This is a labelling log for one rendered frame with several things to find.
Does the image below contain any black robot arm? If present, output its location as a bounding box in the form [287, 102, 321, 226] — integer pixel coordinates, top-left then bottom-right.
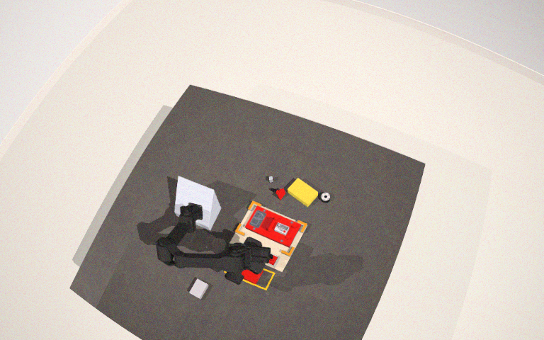
[156, 203, 271, 275]

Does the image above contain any small black toy tyre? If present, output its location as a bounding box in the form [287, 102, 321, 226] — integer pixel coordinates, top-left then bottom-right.
[321, 192, 330, 203]

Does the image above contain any yellow rectangular block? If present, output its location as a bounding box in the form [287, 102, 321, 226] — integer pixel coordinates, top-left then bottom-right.
[288, 178, 318, 207]

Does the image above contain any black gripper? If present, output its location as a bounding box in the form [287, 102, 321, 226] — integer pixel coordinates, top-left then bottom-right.
[225, 237, 262, 285]

